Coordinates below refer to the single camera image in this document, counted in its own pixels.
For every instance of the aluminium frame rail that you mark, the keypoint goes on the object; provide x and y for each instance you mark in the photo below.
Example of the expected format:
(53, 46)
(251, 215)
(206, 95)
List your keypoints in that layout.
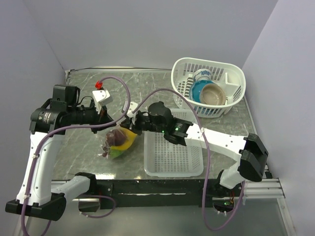
(267, 189)

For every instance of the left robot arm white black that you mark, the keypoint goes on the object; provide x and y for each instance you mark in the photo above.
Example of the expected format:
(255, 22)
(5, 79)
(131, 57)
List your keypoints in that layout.
(36, 197)

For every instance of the yellow fake banana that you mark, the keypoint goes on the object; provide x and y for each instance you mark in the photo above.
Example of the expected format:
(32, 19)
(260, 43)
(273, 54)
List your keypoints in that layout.
(120, 148)

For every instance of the teal bowl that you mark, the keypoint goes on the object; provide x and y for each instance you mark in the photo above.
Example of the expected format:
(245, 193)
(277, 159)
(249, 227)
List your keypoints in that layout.
(196, 88)

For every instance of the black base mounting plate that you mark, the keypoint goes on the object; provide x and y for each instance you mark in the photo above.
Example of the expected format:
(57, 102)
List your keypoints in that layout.
(221, 199)

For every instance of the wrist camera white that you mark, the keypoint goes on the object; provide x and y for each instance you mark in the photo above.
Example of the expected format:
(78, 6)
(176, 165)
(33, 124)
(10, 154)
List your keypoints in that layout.
(130, 109)
(101, 99)

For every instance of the beige bowl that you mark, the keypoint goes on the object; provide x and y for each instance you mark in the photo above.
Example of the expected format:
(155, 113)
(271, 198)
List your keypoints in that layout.
(212, 94)

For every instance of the white oval dish rack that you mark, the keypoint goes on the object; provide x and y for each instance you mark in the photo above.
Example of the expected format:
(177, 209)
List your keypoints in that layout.
(228, 76)

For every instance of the white perforated rectangular basket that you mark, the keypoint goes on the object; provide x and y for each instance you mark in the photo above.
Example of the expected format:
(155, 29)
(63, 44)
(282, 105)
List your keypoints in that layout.
(163, 159)

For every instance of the clear zip top bag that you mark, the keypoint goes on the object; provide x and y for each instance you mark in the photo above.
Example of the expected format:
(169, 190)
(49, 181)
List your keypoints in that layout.
(103, 147)

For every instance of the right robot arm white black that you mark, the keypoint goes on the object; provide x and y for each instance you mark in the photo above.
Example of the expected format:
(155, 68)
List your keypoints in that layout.
(249, 153)

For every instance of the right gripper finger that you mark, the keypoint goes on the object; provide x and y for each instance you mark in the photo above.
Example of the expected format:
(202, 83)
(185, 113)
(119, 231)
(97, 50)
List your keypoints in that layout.
(127, 123)
(135, 129)

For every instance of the yellow fake lemon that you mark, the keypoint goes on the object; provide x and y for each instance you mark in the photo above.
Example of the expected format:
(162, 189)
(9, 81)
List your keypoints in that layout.
(130, 138)

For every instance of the green fake lettuce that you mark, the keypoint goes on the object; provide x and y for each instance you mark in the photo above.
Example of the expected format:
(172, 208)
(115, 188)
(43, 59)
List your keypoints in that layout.
(112, 154)

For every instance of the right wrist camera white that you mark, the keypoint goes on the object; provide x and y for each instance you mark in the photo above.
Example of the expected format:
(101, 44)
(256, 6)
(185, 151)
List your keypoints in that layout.
(130, 109)

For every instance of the blue white porcelain cup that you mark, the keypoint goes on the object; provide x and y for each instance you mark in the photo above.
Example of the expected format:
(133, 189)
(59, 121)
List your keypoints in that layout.
(202, 74)

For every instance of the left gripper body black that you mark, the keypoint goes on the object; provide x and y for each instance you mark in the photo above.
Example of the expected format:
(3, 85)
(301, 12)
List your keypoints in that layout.
(90, 116)

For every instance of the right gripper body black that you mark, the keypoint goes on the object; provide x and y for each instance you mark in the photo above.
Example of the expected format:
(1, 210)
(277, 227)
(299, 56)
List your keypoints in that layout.
(145, 123)

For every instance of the purple fake grapes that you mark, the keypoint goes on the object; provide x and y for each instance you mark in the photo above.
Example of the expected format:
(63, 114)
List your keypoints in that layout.
(115, 137)

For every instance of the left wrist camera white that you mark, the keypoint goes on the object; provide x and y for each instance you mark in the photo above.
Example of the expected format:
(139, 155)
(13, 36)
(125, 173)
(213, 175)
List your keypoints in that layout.
(101, 99)

